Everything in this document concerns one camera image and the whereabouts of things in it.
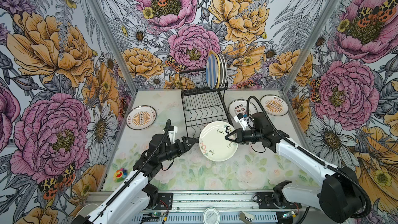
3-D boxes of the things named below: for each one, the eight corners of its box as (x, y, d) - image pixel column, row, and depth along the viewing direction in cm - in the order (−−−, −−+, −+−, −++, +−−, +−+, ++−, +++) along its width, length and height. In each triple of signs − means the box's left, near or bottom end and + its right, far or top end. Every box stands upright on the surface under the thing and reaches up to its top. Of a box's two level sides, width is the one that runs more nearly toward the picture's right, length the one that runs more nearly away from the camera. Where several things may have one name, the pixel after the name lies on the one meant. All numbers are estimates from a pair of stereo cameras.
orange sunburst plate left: (124, 129, 102) (122, 127, 100) (132, 107, 114) (131, 104, 112) (153, 129, 102) (152, 127, 100) (158, 107, 114) (157, 105, 112)
